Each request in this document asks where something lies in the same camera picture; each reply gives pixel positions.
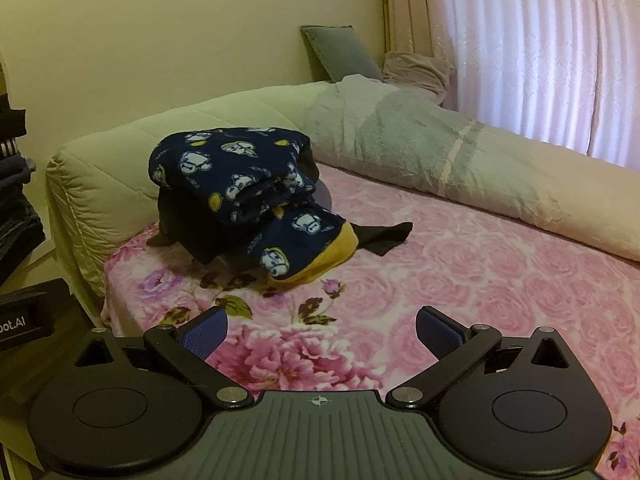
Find mauve crumpled pillow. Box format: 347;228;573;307
383;52;454;105

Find pink floral bed sheet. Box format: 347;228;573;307
102;167;639;479

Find pink sheer curtain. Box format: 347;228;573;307
385;0;639;169

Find grey pillow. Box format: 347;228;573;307
300;25;383;82

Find black garment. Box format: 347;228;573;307
146;188;413;263

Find navy cartoon print pajama pants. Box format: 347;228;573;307
148;127;358;286

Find dark folded clothes stack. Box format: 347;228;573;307
1;80;46;284

